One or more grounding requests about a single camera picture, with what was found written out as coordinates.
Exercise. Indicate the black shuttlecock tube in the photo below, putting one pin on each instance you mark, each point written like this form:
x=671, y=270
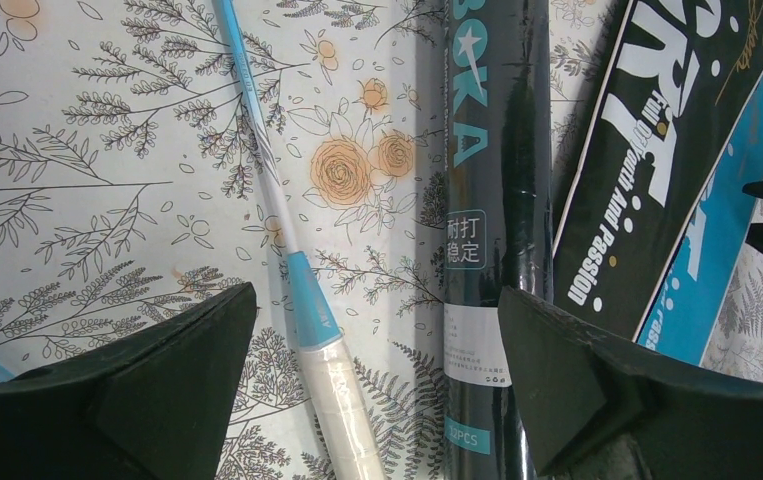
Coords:
x=498, y=228

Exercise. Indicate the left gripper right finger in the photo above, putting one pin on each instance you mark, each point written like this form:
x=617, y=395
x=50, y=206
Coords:
x=597, y=406

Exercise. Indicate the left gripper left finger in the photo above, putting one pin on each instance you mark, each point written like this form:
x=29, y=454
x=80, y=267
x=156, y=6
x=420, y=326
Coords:
x=153, y=405

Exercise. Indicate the blue racket white grip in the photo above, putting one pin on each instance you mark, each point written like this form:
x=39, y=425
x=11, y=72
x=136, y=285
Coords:
x=323, y=355

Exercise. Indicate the blue racket bag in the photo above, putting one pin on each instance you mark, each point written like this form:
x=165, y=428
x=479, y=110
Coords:
x=681, y=320

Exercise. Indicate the floral table mat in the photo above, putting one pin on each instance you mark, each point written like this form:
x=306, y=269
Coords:
x=128, y=194

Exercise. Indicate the black sport racket bag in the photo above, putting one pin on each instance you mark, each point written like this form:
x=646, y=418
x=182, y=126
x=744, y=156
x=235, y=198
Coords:
x=677, y=82

